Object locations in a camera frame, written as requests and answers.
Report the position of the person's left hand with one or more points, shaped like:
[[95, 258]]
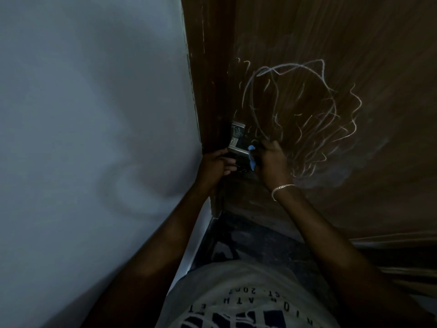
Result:
[[213, 167]]

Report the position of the person's right hand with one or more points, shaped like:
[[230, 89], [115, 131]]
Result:
[[274, 167]]

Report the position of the blue wipe cloth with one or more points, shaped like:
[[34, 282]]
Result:
[[252, 160]]

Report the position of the brown wooden door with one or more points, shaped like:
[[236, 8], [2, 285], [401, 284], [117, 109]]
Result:
[[375, 37]]

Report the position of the person's right forearm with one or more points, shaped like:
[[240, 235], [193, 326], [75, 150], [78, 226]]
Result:
[[341, 263]]

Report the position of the person's left forearm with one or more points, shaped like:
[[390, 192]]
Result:
[[153, 263]]

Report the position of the black door latch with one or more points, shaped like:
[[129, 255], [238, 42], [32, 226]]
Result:
[[243, 165]]

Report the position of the white printed t-shirt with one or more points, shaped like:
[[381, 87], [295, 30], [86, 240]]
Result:
[[245, 283]]

